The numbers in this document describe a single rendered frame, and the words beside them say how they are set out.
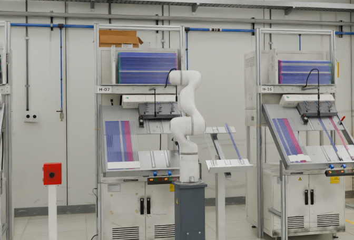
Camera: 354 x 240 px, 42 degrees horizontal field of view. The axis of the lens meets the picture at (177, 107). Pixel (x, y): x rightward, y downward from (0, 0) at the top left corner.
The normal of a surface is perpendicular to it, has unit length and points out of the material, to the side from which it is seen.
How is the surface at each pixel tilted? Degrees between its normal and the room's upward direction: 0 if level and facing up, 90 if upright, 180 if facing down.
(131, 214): 90
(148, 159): 45
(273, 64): 90
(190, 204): 90
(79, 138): 90
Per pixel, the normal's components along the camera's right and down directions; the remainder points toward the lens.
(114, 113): 0.14, -0.72
